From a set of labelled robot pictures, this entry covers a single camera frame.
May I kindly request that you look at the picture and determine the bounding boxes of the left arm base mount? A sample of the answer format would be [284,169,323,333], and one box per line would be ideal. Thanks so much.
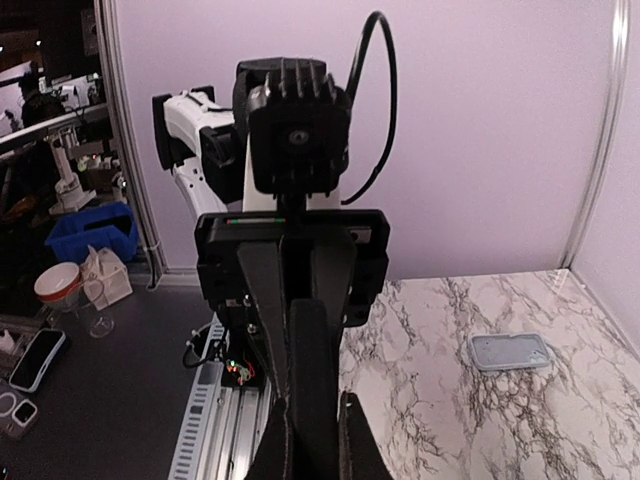
[182,307,268,389]

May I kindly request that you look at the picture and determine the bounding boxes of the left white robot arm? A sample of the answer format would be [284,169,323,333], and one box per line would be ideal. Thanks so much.
[152,57,391,408]

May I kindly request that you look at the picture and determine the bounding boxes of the left aluminium frame post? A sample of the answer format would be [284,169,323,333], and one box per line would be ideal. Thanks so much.
[93,0,166,289]

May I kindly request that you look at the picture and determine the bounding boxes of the right aluminium frame post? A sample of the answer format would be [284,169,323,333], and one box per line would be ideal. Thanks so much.
[557,0,632,271]

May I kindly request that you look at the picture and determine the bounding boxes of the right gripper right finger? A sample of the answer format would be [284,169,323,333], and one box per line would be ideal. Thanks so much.
[338,391,392,480]

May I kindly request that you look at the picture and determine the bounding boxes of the blue plastic bin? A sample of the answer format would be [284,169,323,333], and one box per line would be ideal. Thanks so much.
[45,202,139,264]

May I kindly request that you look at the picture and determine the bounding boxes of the clear drinking glass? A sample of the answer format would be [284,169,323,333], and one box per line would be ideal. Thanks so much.
[74,280,115,339]

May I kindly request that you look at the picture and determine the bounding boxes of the black phone teal edge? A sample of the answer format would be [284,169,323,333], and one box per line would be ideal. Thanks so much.
[289,299,339,479]

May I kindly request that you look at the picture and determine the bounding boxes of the front aluminium rail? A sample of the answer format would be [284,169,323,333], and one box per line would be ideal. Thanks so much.
[167,319,276,480]

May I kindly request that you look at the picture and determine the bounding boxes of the aluminium frame post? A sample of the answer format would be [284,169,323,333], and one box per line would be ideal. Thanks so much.
[93,0,166,289]
[557,0,632,271]

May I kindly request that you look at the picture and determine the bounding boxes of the white tissue box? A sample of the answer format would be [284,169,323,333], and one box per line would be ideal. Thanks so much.
[81,246,133,311]

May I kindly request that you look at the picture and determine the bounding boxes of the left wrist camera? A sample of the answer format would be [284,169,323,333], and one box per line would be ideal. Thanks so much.
[247,57,352,196]

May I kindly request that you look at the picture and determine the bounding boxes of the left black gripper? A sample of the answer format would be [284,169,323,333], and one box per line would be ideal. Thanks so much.
[194,209,390,405]

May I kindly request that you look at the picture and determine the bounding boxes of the white bowl outside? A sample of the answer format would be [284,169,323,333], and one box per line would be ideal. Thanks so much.
[34,262,82,311]

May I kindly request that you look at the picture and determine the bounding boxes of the phone on outside desk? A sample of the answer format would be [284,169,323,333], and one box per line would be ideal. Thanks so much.
[8,329,67,393]

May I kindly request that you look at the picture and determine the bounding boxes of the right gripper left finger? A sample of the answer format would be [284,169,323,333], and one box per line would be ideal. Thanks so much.
[245,399,294,480]

